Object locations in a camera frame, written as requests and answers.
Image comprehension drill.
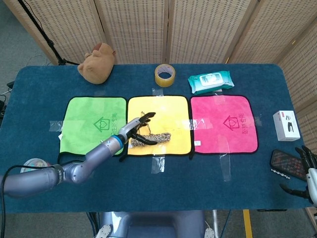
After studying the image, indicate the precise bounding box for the yellow floor tape line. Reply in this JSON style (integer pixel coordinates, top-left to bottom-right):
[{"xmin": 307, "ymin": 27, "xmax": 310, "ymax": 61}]
[{"xmin": 242, "ymin": 210, "xmax": 254, "ymax": 238}]

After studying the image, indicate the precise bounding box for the pink microfibre cloth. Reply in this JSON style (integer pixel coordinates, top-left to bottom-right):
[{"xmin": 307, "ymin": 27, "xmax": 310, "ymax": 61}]
[{"xmin": 189, "ymin": 94, "xmax": 259, "ymax": 159}]

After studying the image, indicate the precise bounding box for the yellow microfibre cloth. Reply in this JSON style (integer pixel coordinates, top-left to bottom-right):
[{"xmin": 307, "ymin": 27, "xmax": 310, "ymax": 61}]
[{"xmin": 118, "ymin": 95, "xmax": 193, "ymax": 163}]

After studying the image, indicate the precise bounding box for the silver bead chain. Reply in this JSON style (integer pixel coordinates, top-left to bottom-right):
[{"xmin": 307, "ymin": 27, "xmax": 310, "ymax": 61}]
[{"xmin": 271, "ymin": 168, "xmax": 291, "ymax": 179}]

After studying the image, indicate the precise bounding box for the green microfibre cloth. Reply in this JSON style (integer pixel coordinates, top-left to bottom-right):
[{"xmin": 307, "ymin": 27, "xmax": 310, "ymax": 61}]
[{"xmin": 57, "ymin": 96, "xmax": 127, "ymax": 164}]

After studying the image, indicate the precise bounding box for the clear tub of binder clips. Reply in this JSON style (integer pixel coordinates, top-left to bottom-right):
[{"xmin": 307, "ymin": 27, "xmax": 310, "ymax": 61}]
[{"xmin": 20, "ymin": 158, "xmax": 52, "ymax": 174}]

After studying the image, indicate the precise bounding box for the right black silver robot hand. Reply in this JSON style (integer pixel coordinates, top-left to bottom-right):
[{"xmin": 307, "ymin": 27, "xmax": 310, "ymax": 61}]
[{"xmin": 279, "ymin": 145, "xmax": 317, "ymax": 208}]

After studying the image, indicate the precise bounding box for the teal wet wipes pack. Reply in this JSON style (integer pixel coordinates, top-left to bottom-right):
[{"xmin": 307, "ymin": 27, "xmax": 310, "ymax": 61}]
[{"xmin": 187, "ymin": 70, "xmax": 235, "ymax": 95}]

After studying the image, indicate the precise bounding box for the white product box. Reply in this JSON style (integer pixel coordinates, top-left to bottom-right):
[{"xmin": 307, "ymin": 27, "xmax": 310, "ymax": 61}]
[{"xmin": 272, "ymin": 110, "xmax": 301, "ymax": 142}]

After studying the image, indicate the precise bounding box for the black smartphone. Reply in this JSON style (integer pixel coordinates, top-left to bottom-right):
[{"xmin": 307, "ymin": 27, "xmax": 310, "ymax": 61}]
[{"xmin": 269, "ymin": 149, "xmax": 308, "ymax": 180}]

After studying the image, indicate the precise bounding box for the brown plush toy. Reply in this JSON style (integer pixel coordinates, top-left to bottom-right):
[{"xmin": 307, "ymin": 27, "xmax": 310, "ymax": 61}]
[{"xmin": 77, "ymin": 42, "xmax": 116, "ymax": 85}]

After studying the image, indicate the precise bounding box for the grey robot torso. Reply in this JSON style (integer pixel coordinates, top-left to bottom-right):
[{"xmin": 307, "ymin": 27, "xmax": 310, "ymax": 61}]
[{"xmin": 95, "ymin": 210, "xmax": 215, "ymax": 238}]

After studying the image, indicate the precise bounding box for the yellow packing tape roll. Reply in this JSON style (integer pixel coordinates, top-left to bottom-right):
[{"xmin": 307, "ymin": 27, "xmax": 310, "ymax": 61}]
[{"xmin": 155, "ymin": 63, "xmax": 176, "ymax": 87}]

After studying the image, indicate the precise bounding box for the beige rope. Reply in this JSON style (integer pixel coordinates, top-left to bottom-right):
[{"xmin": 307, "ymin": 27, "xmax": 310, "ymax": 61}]
[{"xmin": 130, "ymin": 111, "xmax": 172, "ymax": 147}]

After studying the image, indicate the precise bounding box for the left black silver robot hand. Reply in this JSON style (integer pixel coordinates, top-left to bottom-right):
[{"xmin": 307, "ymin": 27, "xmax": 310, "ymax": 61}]
[{"xmin": 120, "ymin": 112, "xmax": 158, "ymax": 146}]

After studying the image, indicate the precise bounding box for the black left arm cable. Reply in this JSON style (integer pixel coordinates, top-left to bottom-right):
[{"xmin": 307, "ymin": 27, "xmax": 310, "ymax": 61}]
[{"xmin": 0, "ymin": 165, "xmax": 61, "ymax": 238}]

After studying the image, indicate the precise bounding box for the black tripod stand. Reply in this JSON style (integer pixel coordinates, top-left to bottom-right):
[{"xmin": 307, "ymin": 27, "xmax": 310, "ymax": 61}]
[{"xmin": 17, "ymin": 0, "xmax": 80, "ymax": 66}]

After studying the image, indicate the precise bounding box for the blue table cover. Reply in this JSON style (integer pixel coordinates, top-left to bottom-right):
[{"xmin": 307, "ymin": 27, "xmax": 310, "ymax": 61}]
[{"xmin": 0, "ymin": 63, "xmax": 313, "ymax": 214}]

